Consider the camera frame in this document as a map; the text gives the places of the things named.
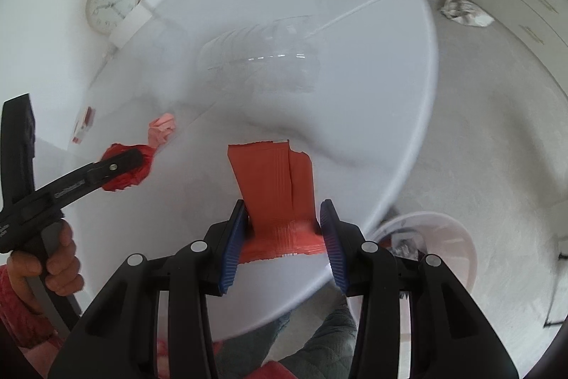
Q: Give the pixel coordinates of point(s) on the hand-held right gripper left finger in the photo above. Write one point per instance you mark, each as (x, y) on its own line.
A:
(233, 246)

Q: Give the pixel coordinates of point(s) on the clear plastic container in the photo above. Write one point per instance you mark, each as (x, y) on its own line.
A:
(262, 50)

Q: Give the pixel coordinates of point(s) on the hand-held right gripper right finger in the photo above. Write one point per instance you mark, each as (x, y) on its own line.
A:
(333, 246)

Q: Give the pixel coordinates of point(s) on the black metal stand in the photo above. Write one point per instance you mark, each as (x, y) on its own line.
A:
(550, 281)

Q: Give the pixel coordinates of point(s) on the white clock stand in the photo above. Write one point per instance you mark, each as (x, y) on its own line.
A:
(133, 22)

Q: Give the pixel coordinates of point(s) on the orange-red wrapper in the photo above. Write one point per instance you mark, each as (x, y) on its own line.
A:
(266, 184)

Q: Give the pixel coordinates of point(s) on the round white clock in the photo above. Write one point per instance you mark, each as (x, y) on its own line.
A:
(111, 4)

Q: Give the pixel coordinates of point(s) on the pink crumpled paper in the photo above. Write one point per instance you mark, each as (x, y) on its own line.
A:
(162, 129)

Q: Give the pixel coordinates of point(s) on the white plastic bin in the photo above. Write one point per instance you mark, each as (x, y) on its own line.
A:
(443, 237)

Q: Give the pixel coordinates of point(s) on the person's red patterned garment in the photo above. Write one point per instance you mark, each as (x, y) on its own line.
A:
(275, 372)

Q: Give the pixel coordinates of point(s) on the white crumpled paper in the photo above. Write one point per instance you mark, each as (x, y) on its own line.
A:
(466, 11)

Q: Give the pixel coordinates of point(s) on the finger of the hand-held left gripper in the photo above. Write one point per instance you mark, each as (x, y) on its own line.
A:
(120, 164)

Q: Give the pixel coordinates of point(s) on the small red and white box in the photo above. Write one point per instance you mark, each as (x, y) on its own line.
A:
(84, 124)

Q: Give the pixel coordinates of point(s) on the red wrapper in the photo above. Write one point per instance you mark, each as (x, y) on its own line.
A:
(128, 179)

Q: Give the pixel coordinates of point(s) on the person's left hand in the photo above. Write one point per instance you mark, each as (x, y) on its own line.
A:
(64, 263)

